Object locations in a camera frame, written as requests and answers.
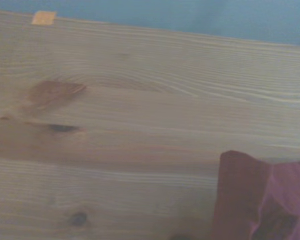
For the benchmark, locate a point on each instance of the rust orange shorts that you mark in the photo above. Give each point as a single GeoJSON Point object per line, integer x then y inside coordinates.
{"type": "Point", "coordinates": [260, 195]}

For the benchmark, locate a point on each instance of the small tan tape piece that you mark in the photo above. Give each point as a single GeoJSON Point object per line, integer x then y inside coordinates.
{"type": "Point", "coordinates": [43, 18]}

